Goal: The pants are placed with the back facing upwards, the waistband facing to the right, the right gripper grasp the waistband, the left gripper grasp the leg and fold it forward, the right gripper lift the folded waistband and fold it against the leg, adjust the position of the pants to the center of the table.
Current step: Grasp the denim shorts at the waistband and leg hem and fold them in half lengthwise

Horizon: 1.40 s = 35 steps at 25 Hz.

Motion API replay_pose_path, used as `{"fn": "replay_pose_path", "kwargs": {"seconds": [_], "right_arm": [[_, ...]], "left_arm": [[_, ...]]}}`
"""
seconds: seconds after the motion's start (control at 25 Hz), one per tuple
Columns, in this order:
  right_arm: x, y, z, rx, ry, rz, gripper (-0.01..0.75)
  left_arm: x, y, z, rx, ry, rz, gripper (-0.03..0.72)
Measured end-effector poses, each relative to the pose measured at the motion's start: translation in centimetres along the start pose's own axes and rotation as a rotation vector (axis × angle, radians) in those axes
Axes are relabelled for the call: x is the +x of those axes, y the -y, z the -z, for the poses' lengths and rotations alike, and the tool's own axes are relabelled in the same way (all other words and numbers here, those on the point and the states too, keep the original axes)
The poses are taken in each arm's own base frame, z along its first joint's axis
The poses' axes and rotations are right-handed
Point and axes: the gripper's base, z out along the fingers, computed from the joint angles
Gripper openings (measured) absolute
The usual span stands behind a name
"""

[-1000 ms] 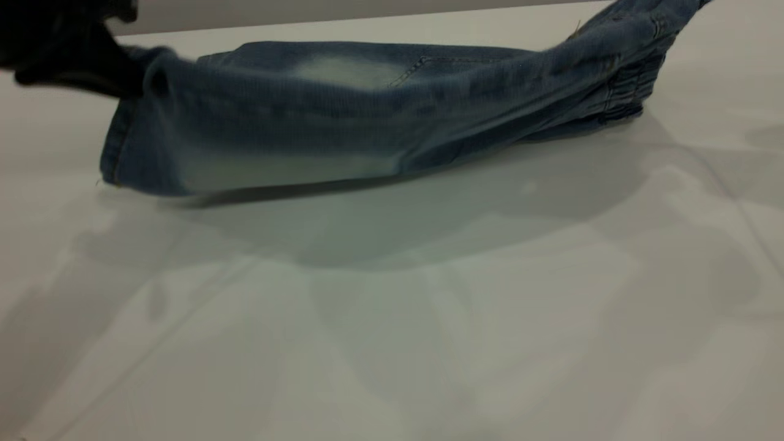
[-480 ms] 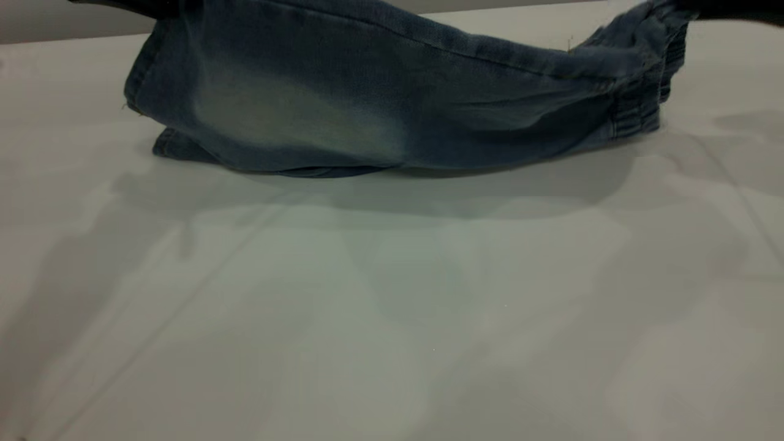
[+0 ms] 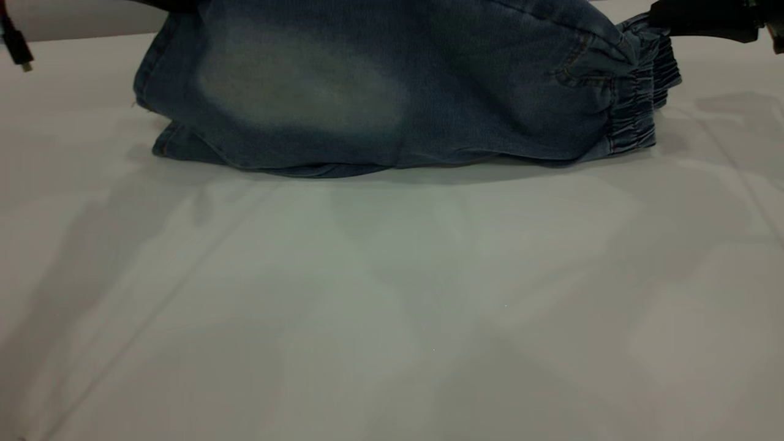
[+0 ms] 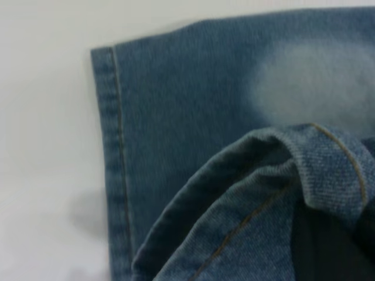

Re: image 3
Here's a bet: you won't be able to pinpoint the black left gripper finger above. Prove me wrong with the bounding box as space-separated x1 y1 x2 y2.
126 0 203 13

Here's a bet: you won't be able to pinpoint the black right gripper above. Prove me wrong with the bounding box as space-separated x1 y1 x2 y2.
648 0 784 56

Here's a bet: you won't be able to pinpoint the blue denim shorts with print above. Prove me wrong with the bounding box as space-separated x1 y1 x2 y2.
133 0 682 179

